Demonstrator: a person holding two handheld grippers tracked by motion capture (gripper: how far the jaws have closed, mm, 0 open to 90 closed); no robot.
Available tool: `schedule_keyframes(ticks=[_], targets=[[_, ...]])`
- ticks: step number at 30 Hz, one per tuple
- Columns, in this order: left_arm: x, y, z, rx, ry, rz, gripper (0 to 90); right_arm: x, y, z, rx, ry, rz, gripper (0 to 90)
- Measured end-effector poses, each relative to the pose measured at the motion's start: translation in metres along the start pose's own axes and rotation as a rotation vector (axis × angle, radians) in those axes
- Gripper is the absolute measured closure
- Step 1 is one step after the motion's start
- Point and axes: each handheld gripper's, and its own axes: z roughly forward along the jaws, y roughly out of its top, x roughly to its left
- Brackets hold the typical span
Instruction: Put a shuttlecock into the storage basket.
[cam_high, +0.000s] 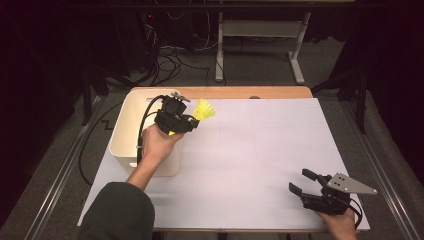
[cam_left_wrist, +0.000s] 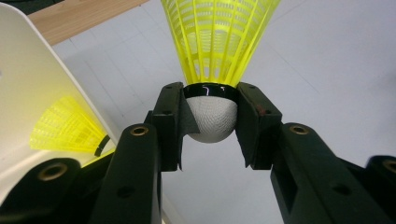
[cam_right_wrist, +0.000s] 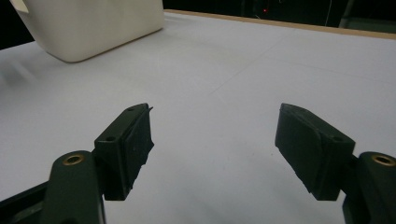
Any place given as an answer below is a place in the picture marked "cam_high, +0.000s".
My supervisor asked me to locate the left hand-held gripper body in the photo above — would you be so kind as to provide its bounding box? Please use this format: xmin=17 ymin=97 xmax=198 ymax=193
xmin=154 ymin=91 xmax=192 ymax=136

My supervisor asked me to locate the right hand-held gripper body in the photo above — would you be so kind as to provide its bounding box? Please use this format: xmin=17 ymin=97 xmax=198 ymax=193
xmin=299 ymin=171 xmax=379 ymax=216

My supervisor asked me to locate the white plastic bin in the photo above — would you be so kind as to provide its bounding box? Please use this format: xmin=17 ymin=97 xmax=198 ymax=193
xmin=108 ymin=88 xmax=184 ymax=178

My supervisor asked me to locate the person's right hand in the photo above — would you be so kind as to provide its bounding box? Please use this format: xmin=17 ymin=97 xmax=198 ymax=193
xmin=315 ymin=208 xmax=358 ymax=240

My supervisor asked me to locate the person's left hand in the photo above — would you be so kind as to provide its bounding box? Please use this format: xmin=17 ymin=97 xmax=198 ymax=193
xmin=141 ymin=123 xmax=185 ymax=166

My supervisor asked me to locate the white paper sheet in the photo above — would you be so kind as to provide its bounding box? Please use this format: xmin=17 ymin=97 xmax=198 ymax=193
xmin=77 ymin=97 xmax=371 ymax=232

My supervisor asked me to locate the wooden table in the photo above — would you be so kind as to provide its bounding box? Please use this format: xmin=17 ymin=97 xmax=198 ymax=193
xmin=131 ymin=85 xmax=334 ymax=234

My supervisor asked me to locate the black metal stand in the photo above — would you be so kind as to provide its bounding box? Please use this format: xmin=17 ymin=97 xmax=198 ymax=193
xmin=79 ymin=64 xmax=134 ymax=127
xmin=311 ymin=64 xmax=368 ymax=134

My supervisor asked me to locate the dark equipment with red light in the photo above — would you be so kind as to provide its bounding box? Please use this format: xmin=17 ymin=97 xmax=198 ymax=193
xmin=139 ymin=9 xmax=201 ymax=48

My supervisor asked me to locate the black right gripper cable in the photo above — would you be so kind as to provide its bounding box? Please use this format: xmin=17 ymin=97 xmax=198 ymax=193
xmin=348 ymin=198 xmax=364 ymax=230

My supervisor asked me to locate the bundle of tangled cables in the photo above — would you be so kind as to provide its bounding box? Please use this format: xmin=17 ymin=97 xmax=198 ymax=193
xmin=143 ymin=11 xmax=228 ymax=88

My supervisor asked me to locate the aluminium rail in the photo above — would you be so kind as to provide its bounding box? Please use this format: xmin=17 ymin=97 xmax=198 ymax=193
xmin=23 ymin=94 xmax=103 ymax=240
xmin=338 ymin=99 xmax=414 ymax=240

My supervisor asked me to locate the long black cable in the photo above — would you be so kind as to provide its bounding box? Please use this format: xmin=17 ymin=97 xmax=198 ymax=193
xmin=78 ymin=101 xmax=124 ymax=187

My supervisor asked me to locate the white metal desk frame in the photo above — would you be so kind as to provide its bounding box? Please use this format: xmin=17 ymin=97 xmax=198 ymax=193
xmin=214 ymin=11 xmax=312 ymax=86

